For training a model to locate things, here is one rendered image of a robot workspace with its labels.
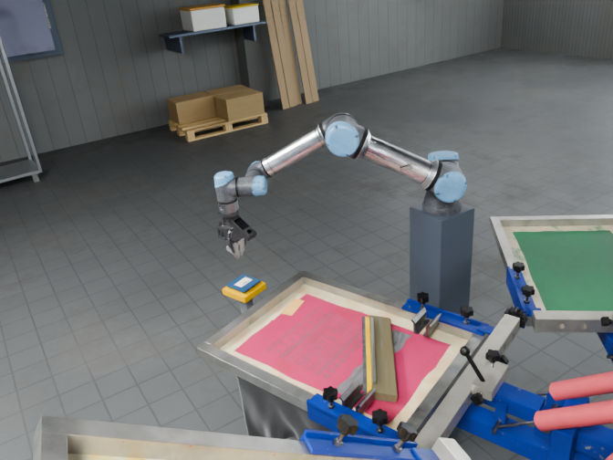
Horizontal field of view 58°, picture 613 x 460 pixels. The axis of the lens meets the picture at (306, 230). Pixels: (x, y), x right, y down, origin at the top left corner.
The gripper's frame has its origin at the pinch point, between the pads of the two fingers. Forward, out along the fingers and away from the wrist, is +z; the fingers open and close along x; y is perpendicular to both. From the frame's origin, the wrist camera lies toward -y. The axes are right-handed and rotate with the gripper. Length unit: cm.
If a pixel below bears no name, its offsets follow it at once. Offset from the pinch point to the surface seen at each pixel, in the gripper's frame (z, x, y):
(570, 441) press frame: 6, 16, -131
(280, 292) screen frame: 9.8, -0.2, -19.9
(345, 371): 13, 19, -65
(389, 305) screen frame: 10, -15, -60
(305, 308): 13.4, -1.0, -31.2
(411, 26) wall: 36, -827, 394
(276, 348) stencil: 13.3, 22.7, -38.1
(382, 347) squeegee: 10, 6, -70
